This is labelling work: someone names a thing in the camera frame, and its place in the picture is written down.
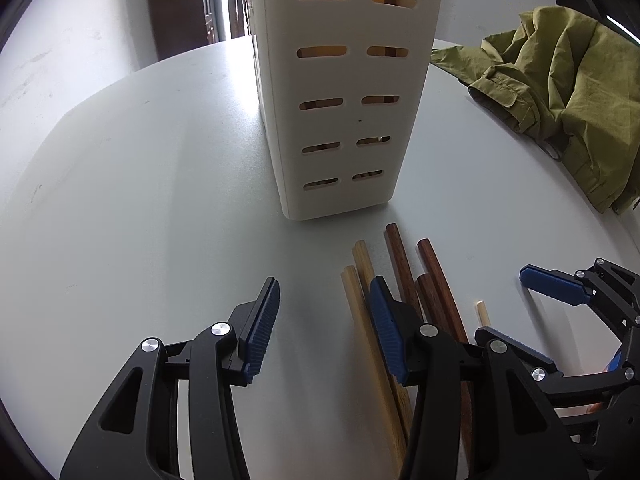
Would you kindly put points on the olive green jacket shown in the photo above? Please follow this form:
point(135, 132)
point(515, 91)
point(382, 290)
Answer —
point(565, 75)

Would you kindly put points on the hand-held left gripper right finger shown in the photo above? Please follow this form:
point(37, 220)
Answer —
point(387, 330)

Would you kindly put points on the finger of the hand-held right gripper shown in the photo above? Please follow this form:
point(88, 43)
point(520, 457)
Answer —
point(530, 352)
point(550, 282)

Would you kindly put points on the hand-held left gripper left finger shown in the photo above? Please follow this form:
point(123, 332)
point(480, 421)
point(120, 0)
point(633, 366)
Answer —
point(260, 325)

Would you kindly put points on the dark brown wardrobe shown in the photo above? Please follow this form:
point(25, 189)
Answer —
point(175, 5)

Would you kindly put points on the cream slotted utensil holder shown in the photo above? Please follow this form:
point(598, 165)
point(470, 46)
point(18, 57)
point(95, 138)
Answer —
point(355, 75)

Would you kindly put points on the bunch of wooden chopsticks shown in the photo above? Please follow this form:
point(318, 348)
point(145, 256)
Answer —
point(398, 255)

